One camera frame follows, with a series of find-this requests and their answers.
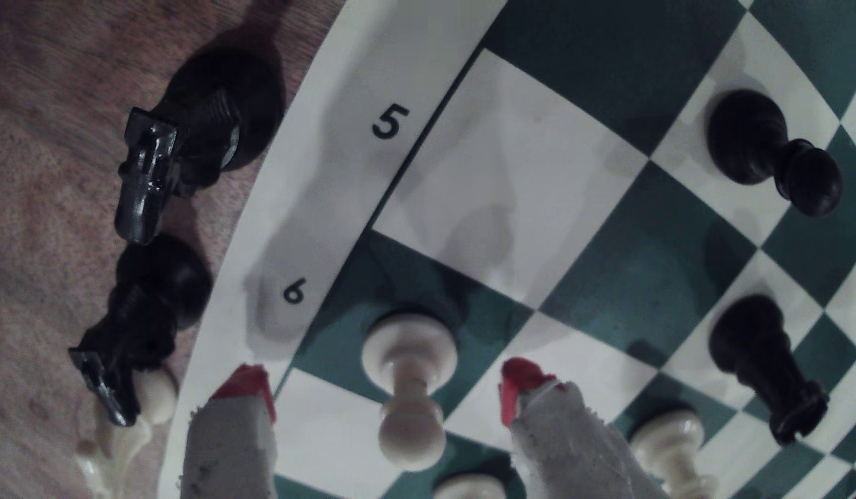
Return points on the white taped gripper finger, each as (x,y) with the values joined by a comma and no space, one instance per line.
(230,443)
(573,450)

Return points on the white pawn chess piece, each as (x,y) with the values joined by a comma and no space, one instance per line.
(408,353)

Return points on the white bishop chess piece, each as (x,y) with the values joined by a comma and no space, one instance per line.
(667,440)

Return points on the black knight chess piece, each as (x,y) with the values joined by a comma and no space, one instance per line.
(206,125)
(151,298)

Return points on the black rook chess piece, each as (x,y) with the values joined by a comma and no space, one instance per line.
(754,346)

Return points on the green and white chess mat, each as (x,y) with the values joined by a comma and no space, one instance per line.
(504,173)

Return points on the black pawn chess piece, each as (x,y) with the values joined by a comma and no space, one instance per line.
(747,138)

